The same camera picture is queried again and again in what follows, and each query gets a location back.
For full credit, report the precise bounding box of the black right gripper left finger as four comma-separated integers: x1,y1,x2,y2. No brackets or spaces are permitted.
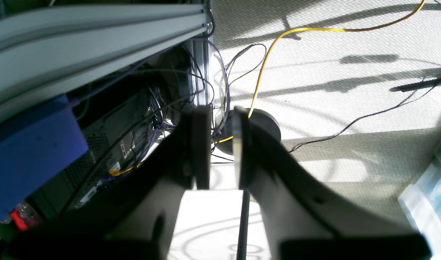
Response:
4,106,211,260

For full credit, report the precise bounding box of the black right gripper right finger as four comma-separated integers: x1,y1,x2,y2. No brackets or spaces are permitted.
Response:
233,107,432,260

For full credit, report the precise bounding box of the black computer case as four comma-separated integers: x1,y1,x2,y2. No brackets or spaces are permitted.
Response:
27,86,164,219

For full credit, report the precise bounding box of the round black stand base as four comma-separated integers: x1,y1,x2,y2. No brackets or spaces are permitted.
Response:
216,109,281,155

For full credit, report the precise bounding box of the clear plastic storage bin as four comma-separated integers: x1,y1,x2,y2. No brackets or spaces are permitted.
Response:
398,142,441,260

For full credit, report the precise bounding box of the blue cloth cover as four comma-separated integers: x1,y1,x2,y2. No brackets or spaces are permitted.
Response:
0,95,88,221

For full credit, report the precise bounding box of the black tripod leg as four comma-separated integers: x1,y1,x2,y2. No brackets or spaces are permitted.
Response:
389,78,441,92

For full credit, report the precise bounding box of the yellow cable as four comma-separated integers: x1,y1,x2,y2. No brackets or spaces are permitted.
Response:
109,0,427,177

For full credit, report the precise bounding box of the thin black floor cable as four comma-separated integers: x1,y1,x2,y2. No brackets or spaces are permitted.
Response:
288,78,441,153

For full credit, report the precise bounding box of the aluminium frame rail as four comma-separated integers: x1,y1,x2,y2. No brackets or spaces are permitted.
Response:
0,4,208,124

